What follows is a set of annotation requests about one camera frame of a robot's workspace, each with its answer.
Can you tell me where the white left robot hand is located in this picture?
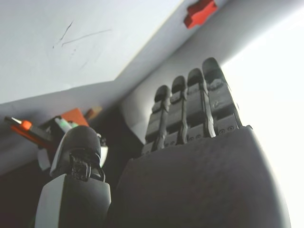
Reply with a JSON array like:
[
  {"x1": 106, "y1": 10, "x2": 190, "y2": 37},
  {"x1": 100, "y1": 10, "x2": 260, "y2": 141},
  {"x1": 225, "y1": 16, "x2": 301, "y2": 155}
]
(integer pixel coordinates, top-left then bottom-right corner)
[{"x1": 34, "y1": 57, "x2": 292, "y2": 228}]

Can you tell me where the orange black utility knife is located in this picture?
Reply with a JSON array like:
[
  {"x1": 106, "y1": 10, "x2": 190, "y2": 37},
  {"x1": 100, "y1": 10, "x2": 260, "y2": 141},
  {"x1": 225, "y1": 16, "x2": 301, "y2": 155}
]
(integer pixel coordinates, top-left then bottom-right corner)
[{"x1": 3, "y1": 115, "x2": 52, "y2": 149}]

